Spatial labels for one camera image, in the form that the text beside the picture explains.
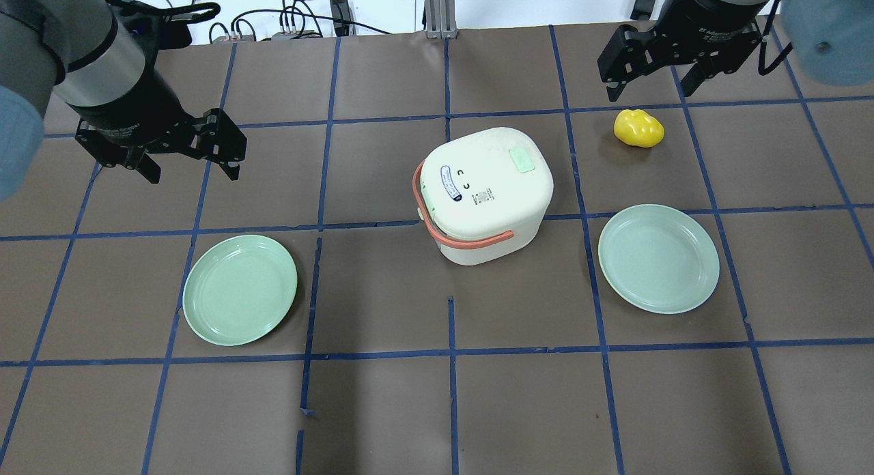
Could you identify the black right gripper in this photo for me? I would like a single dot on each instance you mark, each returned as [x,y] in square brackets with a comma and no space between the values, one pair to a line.
[710,14]

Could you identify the cream rice cooker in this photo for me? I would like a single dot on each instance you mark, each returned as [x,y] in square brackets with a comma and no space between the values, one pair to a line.
[484,195]

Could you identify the aluminium frame post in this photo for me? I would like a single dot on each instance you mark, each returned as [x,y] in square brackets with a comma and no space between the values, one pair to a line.
[440,22]

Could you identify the green plate near left arm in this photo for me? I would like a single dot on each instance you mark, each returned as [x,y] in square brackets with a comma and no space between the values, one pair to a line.
[239,290]

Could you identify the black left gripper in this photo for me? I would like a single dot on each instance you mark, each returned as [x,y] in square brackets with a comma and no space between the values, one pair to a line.
[136,110]

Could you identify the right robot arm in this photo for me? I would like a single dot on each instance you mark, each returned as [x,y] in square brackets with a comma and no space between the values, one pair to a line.
[830,38]

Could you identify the green plate near right arm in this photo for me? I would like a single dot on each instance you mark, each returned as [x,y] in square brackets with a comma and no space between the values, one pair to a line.
[658,259]

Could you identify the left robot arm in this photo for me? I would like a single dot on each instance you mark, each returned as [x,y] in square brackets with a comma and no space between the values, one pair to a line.
[98,56]

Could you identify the yellow bell pepper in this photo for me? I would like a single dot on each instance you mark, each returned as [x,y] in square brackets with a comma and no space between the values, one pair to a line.
[637,128]

